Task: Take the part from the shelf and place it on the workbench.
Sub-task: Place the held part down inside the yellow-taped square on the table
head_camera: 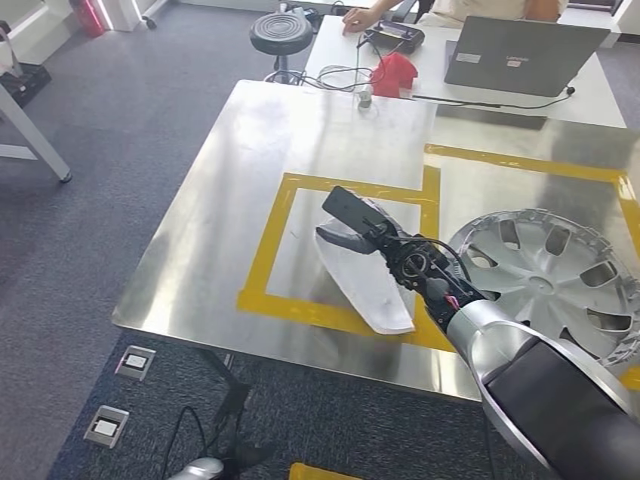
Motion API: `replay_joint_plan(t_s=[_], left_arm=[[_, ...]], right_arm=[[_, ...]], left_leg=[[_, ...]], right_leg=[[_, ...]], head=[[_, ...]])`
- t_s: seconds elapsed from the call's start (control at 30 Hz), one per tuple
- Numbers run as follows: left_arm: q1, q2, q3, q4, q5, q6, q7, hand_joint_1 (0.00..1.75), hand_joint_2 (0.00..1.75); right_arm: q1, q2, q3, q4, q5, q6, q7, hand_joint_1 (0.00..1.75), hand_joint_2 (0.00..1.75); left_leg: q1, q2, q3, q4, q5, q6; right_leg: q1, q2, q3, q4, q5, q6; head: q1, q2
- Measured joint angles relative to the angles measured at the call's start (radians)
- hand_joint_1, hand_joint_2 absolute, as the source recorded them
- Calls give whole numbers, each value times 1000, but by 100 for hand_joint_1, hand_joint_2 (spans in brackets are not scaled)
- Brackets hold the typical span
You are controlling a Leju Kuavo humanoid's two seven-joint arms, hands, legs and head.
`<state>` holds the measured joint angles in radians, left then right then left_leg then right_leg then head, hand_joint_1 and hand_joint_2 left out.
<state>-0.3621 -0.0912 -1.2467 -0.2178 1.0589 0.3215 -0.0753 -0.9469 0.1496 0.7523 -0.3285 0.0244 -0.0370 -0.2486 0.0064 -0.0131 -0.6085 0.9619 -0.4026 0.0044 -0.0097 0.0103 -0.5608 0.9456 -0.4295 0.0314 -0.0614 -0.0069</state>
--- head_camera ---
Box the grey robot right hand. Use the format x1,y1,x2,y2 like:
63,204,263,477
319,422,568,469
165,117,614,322
315,205,417,256

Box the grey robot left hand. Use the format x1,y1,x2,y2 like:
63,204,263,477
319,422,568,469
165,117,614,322
225,440,276,480

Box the white plastic cover part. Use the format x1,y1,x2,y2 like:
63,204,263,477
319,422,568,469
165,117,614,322
313,228,416,336

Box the steel workbench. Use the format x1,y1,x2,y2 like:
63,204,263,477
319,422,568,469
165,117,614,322
112,79,640,402

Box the yellow floor tape square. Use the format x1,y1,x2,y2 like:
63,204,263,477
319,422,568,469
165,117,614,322
288,462,361,480

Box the yellow tape rectangle outline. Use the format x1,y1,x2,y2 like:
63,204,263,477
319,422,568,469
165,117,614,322
236,142,640,392

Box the red cloth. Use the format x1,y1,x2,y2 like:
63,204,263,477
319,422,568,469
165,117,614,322
370,51,419,99

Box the metal floor socket plate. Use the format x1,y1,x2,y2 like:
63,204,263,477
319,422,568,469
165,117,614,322
83,405,130,450
115,345,156,382

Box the white desk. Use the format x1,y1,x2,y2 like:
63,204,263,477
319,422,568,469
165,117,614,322
303,14,627,130

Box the black handheld controller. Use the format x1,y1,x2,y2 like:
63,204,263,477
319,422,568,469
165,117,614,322
362,19,426,54

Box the person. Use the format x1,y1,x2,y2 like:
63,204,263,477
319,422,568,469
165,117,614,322
342,0,571,34

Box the black round stool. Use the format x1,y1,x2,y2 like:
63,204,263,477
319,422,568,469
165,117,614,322
248,11,314,84

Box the silver wheel hubcap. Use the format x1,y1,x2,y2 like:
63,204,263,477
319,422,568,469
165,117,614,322
447,208,640,369

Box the dark grey laptop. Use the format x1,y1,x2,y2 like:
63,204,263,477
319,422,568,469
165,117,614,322
444,15,612,99

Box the black floor box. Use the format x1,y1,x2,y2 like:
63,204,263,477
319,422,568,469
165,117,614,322
0,62,52,107

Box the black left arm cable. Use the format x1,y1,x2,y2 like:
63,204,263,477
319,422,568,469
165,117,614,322
159,405,211,480

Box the tangled desk cables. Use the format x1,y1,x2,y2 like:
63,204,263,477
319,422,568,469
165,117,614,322
263,64,374,93

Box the black laptop power cable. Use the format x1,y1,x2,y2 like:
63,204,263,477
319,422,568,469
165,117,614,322
412,86,576,111

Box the white table frame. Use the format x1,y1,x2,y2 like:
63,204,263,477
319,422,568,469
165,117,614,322
0,26,72,183

